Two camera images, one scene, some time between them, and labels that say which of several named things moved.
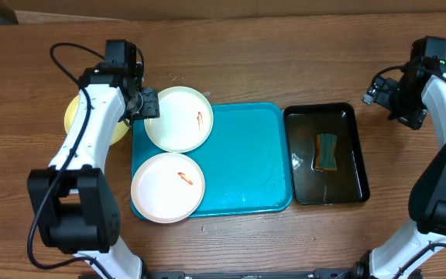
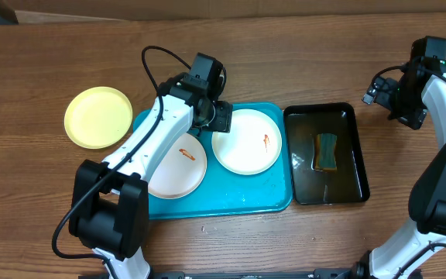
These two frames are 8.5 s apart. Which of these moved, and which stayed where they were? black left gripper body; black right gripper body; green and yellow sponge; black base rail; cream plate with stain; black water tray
Moved: black left gripper body; cream plate with stain
Stayed: black right gripper body; black base rail; black water tray; green and yellow sponge
